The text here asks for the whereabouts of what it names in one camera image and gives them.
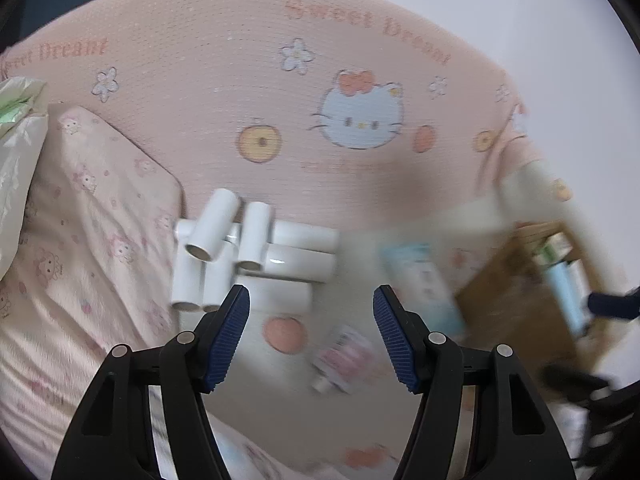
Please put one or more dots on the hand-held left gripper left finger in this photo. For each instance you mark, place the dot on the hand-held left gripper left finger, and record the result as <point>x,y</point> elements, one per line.
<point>227,340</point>

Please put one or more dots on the black chair base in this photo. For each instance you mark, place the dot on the black chair base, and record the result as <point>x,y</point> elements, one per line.
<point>575,382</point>

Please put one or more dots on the pile of white tubes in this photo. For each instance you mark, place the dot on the pile of white tubes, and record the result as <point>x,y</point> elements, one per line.
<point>215,225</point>

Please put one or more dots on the pink white sachet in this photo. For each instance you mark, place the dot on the pink white sachet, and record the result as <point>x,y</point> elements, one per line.
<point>345,360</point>

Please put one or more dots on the pink figure print quilt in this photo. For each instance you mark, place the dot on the pink figure print quilt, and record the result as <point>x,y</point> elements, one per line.
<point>100,210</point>

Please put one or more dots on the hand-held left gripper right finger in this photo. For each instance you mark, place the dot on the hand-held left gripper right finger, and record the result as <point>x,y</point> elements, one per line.
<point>395,340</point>

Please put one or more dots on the clear plastic bag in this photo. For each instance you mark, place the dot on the clear plastic bag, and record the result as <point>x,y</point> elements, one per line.
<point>20,170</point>

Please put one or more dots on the brown cardboard box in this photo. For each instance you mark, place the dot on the brown cardboard box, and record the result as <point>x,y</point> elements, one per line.
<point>510,300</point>

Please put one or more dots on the light blue wipes packet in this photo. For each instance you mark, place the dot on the light blue wipes packet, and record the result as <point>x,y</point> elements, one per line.
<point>420,280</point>

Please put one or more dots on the pink cat print blanket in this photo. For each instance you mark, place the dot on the pink cat print blanket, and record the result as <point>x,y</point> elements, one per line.
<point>200,110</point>

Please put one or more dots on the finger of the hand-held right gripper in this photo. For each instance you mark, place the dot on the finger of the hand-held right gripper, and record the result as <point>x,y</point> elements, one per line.
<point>615,304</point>

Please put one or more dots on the light blue case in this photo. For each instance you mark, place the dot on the light blue case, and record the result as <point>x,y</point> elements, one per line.
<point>565,295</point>

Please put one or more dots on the green white carton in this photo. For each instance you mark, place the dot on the green white carton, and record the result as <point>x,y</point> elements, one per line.
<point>550,250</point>

